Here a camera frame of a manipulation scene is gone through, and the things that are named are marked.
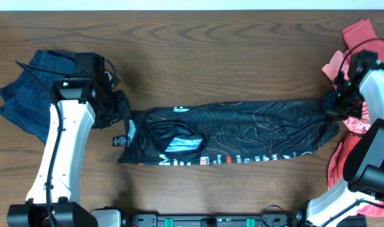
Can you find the black orange-patterned cycling jersey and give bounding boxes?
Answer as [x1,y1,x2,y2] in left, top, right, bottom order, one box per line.
[118,100,339,166]

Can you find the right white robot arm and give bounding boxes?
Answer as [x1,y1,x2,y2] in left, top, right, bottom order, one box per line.
[294,50,384,226]

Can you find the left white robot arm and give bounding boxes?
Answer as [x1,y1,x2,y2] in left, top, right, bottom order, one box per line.
[7,78,129,226]

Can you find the light pink garment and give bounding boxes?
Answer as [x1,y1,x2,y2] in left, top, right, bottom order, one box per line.
[322,50,349,81]

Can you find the red printed t-shirt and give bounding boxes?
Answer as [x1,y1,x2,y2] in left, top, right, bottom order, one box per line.
[323,20,384,217]

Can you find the folded navy blue shorts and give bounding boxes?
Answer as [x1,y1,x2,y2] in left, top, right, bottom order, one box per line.
[0,50,75,143]

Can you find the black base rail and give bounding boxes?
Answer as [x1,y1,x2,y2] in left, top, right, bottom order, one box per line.
[96,206,368,227]

